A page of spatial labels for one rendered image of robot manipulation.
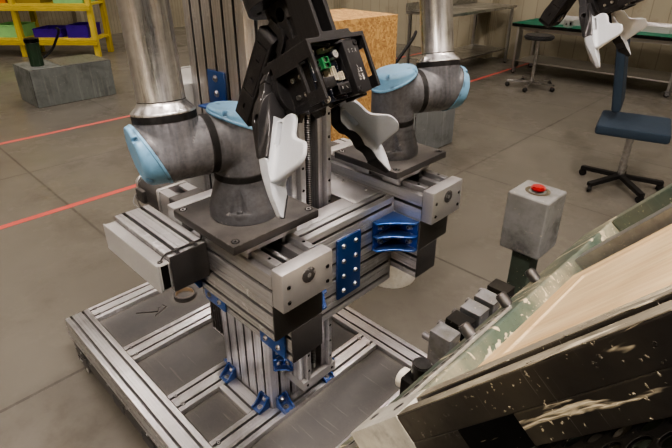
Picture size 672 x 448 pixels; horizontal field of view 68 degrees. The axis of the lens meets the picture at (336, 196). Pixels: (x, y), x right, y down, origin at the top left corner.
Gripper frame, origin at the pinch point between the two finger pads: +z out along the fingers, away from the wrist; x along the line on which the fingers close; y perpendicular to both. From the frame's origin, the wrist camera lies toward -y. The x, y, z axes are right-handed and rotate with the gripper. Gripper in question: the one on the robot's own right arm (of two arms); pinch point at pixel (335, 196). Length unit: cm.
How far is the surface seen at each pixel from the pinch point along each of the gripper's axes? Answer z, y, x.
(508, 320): 37, -17, 45
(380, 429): 31.4, -11.6, 3.8
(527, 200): 27, -34, 93
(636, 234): 33, -2, 74
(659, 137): 59, -70, 332
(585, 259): 38, -14, 75
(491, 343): 38, -17, 37
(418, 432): 30.2, -4.6, 3.8
